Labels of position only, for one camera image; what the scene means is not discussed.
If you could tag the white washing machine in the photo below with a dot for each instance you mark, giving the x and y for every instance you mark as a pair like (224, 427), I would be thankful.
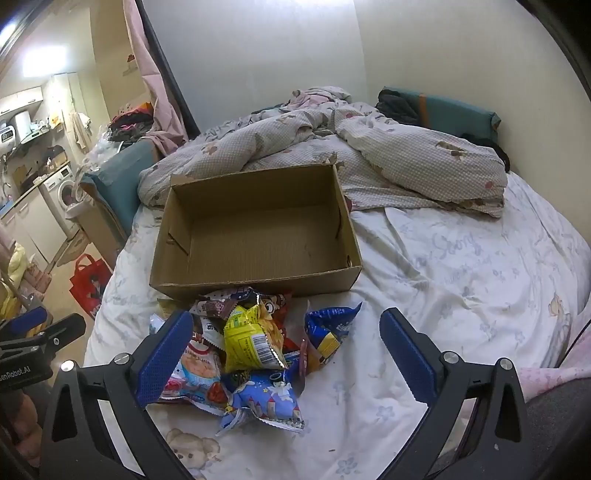
(59, 191)

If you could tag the brown cardboard box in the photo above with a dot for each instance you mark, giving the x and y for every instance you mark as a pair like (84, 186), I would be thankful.
(258, 230)

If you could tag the red cartoon face snack packet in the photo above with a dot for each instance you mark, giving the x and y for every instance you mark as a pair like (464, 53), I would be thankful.
(277, 318)

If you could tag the pale blue red snack packet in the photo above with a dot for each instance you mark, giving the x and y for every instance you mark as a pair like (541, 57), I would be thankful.
(196, 371)

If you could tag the black clothes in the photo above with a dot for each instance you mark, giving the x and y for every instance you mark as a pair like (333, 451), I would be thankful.
(397, 107)

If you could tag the black curved bed pole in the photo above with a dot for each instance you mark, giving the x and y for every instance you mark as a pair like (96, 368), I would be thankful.
(171, 74)

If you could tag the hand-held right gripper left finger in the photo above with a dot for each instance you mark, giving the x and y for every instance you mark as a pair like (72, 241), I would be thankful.
(166, 355)

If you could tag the white floral bed sheet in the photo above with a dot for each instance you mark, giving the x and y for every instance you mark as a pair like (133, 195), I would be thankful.
(461, 286)

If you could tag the yellow snack packet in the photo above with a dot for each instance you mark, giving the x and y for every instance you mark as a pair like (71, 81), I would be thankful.
(247, 339)

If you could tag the maroon cloth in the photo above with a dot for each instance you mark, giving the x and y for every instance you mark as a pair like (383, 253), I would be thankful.
(348, 204)

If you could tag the white kitchen appliance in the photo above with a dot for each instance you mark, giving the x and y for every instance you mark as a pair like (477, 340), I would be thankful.
(22, 124)

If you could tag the pink blanket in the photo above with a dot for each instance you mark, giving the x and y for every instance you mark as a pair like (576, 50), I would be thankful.
(561, 360)

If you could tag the yellow garment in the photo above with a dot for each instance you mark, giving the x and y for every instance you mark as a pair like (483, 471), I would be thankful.
(16, 270)

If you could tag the teal bed cushion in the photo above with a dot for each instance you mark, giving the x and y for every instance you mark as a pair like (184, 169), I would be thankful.
(122, 175)
(455, 110)

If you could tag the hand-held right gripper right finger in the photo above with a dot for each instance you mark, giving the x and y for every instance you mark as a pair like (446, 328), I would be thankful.
(408, 355)

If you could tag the blue castle print snack packet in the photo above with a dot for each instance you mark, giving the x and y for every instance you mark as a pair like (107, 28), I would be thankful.
(265, 392)

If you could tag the pile of dark clothes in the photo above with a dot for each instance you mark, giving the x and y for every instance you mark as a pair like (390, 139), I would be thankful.
(131, 122)

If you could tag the black cloth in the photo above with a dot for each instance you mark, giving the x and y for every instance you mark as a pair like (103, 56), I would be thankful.
(489, 150)

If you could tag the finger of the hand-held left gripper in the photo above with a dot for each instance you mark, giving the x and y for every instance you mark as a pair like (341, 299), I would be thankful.
(60, 333)
(25, 321)

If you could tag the checked printed quilt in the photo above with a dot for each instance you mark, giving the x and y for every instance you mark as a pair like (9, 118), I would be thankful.
(300, 147)

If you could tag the red shopping bag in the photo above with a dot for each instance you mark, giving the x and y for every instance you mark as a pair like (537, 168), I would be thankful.
(90, 288)

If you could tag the hanging white towel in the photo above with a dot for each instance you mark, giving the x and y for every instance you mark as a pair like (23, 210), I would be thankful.
(81, 131)

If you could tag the dark blue snack packet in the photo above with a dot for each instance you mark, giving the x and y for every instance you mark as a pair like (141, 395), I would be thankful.
(330, 332)

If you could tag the pink curtain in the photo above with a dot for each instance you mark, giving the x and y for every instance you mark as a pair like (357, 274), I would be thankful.
(157, 92)

